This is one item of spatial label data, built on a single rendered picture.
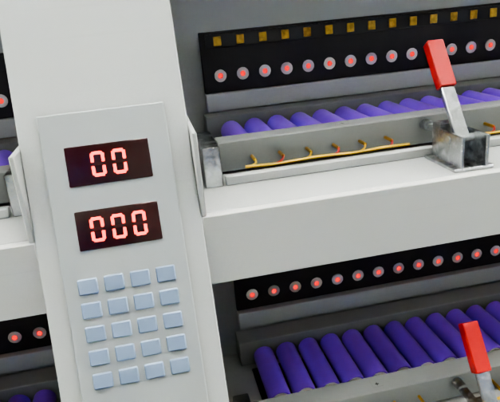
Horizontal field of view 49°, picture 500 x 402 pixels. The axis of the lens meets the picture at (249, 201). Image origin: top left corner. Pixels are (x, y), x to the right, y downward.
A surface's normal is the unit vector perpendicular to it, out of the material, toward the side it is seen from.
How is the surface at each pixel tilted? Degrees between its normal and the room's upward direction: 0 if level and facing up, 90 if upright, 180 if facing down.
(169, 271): 90
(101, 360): 90
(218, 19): 90
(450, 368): 17
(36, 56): 90
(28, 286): 107
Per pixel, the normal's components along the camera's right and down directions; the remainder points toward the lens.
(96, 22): 0.16, 0.03
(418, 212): 0.20, 0.32
